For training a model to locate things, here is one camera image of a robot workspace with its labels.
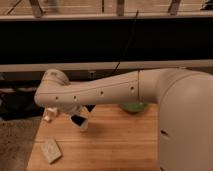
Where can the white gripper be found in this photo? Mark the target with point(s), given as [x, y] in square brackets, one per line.
[71, 110]

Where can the black eraser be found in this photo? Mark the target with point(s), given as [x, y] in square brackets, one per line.
[78, 120]

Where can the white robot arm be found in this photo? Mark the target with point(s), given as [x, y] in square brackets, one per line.
[185, 108]

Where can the white toothpaste tube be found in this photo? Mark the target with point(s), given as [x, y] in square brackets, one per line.
[50, 114]

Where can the beige sponge block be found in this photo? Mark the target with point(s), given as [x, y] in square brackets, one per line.
[51, 150]

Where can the green bowl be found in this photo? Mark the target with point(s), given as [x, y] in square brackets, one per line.
[133, 107]

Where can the wall outlet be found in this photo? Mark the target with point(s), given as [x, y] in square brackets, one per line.
[92, 74]

